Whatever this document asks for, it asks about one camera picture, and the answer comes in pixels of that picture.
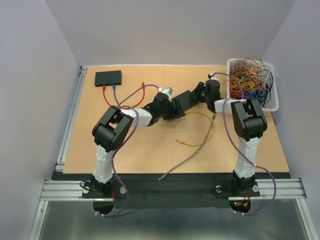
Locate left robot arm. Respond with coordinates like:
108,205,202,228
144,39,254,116
90,92,187,197

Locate aluminium left rail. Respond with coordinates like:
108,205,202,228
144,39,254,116
54,66,88,172

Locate aluminium rail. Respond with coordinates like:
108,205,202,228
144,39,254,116
39,179,307,201
54,66,88,172

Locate yellow ethernet cable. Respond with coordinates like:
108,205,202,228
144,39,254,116
176,111,216,147

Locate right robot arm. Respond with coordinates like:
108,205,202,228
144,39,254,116
191,79,268,195

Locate aluminium front rail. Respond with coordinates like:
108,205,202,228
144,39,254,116
39,179,307,201

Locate grey ethernet cable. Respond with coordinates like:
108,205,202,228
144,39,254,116
158,114,217,181

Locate white basket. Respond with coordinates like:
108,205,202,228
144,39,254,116
226,57,280,113

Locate red ethernet cable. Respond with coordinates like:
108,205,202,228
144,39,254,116
102,81,147,108

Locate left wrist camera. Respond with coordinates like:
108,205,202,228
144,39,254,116
157,87,173,97

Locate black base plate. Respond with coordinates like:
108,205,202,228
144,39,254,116
77,172,293,210

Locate black network switch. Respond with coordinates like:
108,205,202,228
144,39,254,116
172,90,199,112
94,70,122,87

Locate blue ethernet cable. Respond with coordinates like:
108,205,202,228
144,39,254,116
111,84,122,106

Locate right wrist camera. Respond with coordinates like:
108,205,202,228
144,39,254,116
208,72,219,81

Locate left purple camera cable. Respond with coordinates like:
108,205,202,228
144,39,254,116
94,84,163,218

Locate tangled coloured wires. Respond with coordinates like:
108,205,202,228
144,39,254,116
219,58,279,122

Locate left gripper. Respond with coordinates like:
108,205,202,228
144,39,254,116
158,98,185,120

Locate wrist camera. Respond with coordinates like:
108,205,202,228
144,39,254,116
157,87,173,97
208,72,219,81

